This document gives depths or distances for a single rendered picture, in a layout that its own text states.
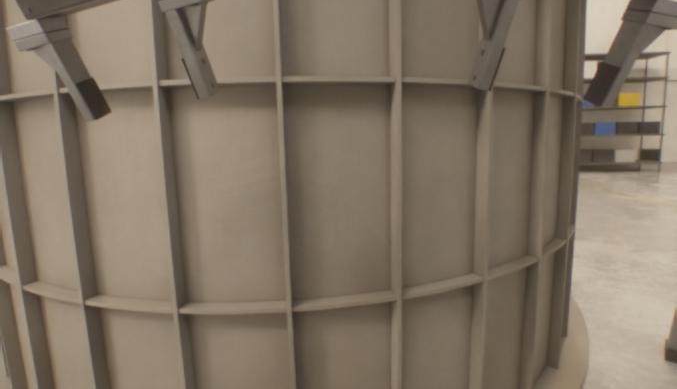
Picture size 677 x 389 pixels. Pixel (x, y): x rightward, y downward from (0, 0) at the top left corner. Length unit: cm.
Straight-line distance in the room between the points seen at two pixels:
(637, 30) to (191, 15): 41
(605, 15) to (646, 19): 730
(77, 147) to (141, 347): 39
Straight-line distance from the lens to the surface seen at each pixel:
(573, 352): 134
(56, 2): 40
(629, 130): 714
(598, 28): 762
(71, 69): 44
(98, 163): 73
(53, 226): 86
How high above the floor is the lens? 69
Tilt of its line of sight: 7 degrees down
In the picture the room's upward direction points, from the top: 1 degrees counter-clockwise
